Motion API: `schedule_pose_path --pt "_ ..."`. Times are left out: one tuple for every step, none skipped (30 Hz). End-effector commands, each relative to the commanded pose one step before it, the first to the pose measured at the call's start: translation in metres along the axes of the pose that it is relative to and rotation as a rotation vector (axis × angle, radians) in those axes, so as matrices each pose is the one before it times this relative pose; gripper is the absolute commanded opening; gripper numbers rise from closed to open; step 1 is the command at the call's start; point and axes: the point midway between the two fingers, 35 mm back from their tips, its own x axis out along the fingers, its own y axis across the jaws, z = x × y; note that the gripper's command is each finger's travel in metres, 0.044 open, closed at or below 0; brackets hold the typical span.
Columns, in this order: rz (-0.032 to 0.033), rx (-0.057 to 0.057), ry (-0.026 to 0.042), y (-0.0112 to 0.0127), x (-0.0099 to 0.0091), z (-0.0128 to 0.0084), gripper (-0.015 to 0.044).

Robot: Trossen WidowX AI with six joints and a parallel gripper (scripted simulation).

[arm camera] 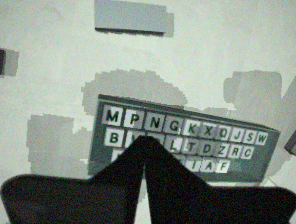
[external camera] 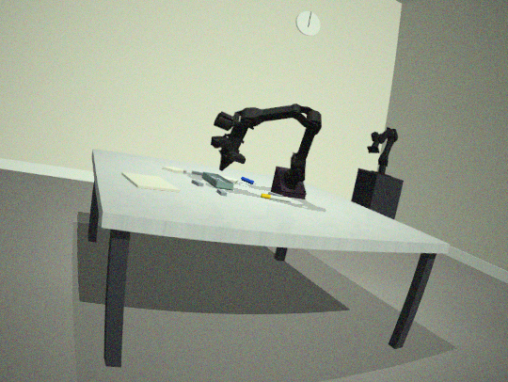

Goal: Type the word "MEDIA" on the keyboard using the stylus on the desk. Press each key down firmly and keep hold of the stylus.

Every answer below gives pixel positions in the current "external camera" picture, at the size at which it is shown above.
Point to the white pen with yellow cap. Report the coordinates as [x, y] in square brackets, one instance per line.
[275, 197]

